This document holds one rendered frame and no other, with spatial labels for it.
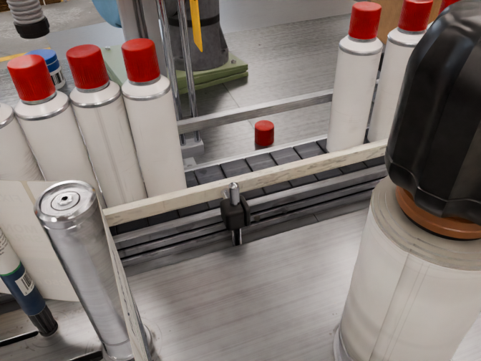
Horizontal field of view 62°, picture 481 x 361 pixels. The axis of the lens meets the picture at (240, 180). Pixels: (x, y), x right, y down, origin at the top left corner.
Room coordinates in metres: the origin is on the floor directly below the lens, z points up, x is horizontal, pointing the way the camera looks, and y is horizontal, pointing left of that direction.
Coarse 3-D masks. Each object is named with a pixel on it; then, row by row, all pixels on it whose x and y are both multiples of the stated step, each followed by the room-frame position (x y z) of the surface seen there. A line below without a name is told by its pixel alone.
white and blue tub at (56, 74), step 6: (24, 54) 0.83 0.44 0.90; (42, 54) 0.83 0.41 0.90; (48, 54) 0.83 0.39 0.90; (54, 54) 0.83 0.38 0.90; (48, 60) 0.81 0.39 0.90; (54, 60) 0.82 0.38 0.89; (48, 66) 0.80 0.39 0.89; (54, 66) 0.82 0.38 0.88; (54, 72) 0.81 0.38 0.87; (60, 72) 0.83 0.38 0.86; (54, 78) 0.81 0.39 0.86; (60, 78) 0.82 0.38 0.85; (54, 84) 0.81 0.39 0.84; (60, 84) 0.82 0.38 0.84
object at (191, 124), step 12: (300, 96) 0.50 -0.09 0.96; (312, 96) 0.49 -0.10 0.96; (324, 96) 0.50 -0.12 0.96; (240, 108) 0.47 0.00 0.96; (252, 108) 0.47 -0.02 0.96; (264, 108) 0.47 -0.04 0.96; (276, 108) 0.48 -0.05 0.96; (288, 108) 0.48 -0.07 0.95; (180, 120) 0.45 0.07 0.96; (192, 120) 0.44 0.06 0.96; (204, 120) 0.45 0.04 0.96; (216, 120) 0.45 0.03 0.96; (228, 120) 0.45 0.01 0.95; (240, 120) 0.46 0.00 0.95; (180, 132) 0.44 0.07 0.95; (84, 144) 0.40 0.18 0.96
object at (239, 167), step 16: (368, 128) 0.53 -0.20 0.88; (304, 144) 0.50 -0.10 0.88; (320, 144) 0.50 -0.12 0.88; (240, 160) 0.46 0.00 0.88; (256, 160) 0.46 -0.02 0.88; (272, 160) 0.46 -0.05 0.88; (288, 160) 0.46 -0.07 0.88; (368, 160) 0.45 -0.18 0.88; (384, 160) 0.45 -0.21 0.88; (192, 176) 0.43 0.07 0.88; (208, 176) 0.43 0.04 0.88; (224, 176) 0.43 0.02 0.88; (304, 176) 0.42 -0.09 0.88; (320, 176) 0.42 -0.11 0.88; (336, 176) 0.42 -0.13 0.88; (256, 192) 0.39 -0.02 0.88; (272, 192) 0.39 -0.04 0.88; (192, 208) 0.37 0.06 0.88; (208, 208) 0.37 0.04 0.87; (128, 224) 0.35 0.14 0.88; (144, 224) 0.34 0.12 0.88
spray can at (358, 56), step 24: (360, 24) 0.46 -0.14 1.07; (360, 48) 0.46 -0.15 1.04; (336, 72) 0.48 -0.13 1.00; (360, 72) 0.45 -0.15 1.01; (336, 96) 0.47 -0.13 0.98; (360, 96) 0.45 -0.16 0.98; (336, 120) 0.46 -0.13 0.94; (360, 120) 0.45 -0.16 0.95; (336, 144) 0.46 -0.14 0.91; (360, 144) 0.46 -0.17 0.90
